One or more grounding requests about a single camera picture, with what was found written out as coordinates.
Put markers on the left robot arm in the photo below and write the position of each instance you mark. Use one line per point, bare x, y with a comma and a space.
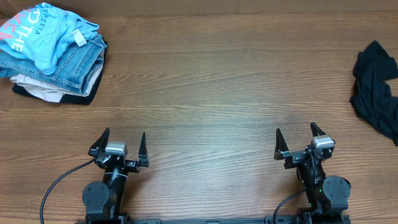
103, 199

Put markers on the folded black garment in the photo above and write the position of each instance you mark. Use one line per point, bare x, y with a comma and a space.
30, 87

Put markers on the black t-shirt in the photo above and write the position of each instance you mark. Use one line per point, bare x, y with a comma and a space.
372, 99

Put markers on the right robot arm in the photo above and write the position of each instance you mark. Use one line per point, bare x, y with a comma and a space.
327, 195

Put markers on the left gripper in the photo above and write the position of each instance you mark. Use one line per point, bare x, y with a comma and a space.
134, 166

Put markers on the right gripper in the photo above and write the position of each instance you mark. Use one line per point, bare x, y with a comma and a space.
282, 151

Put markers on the folded blue jeans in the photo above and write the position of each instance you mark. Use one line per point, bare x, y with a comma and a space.
72, 68

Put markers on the light blue printed t-shirt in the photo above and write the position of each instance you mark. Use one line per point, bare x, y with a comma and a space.
43, 33

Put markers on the folded beige garment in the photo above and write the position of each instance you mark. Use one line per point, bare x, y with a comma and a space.
22, 66

